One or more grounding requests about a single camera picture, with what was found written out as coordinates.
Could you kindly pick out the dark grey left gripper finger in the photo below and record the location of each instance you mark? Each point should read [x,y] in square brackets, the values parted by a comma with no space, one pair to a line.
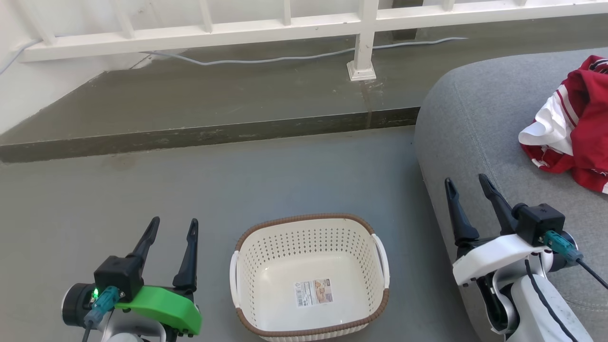
[189,266]
[145,242]

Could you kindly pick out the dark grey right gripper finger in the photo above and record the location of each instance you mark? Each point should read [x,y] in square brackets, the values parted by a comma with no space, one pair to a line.
[501,209]
[463,223]

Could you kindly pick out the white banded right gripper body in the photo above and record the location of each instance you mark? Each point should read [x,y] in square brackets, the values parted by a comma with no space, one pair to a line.
[494,256]

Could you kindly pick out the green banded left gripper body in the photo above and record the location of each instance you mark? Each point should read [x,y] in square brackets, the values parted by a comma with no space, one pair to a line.
[161,308]

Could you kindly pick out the red and white garment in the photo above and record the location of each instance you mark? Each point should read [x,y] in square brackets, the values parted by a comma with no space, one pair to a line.
[589,128]

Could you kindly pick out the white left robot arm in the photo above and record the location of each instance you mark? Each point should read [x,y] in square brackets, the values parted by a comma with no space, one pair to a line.
[128,337]

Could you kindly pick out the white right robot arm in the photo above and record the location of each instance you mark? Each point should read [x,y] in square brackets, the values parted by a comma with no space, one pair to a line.
[536,313]

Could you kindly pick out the cream laundry basket brown rim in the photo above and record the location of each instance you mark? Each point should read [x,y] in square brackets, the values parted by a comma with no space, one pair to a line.
[266,285]

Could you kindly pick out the grey fabric sofa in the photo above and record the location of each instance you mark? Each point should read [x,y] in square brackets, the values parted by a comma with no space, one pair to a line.
[475,133]

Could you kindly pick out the paper label sticker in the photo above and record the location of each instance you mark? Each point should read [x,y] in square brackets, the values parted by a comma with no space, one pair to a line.
[313,292]

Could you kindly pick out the white railing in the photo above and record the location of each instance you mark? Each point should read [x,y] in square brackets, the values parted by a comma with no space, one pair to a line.
[363,28]

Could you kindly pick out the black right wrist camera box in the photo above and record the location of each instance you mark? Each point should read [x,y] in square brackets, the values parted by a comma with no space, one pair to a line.
[539,223]

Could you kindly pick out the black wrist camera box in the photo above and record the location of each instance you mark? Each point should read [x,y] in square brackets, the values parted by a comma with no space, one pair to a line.
[539,223]
[118,275]

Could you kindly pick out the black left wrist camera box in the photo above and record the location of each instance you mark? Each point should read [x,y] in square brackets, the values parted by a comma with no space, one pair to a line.
[118,275]

